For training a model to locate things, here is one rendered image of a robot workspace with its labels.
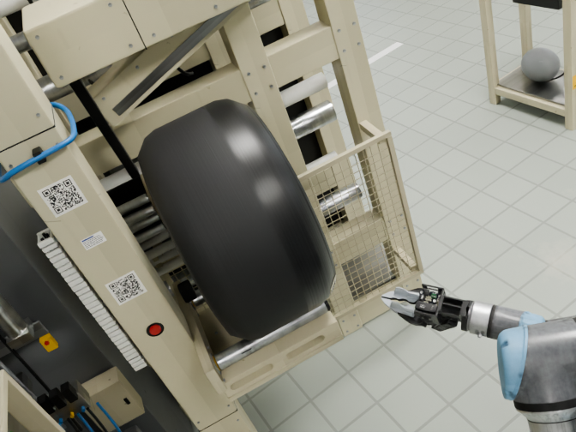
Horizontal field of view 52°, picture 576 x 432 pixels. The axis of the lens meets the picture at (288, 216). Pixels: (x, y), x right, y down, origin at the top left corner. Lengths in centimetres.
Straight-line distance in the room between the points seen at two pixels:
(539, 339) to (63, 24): 117
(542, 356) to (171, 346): 96
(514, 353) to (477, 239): 200
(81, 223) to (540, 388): 97
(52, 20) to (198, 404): 109
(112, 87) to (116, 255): 48
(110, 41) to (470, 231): 210
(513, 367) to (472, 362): 151
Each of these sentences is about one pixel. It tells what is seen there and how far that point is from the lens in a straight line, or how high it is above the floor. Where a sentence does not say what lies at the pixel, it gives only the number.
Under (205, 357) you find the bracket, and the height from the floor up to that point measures 95.
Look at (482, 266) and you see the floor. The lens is 290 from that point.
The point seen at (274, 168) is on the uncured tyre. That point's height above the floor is 141.
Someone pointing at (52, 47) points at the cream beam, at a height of 173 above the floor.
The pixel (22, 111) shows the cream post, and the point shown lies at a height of 171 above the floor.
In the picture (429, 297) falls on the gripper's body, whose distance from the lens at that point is 140.
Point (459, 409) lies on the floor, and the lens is 245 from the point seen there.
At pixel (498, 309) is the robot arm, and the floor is 102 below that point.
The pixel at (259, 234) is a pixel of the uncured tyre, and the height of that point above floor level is 132.
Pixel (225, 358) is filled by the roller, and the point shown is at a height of 92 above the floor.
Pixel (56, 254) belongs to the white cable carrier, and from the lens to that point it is 143.
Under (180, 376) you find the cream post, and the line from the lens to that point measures 172.
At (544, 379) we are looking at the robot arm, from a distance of 106.
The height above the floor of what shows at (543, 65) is 28.
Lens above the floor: 209
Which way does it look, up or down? 37 degrees down
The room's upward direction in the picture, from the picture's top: 22 degrees counter-clockwise
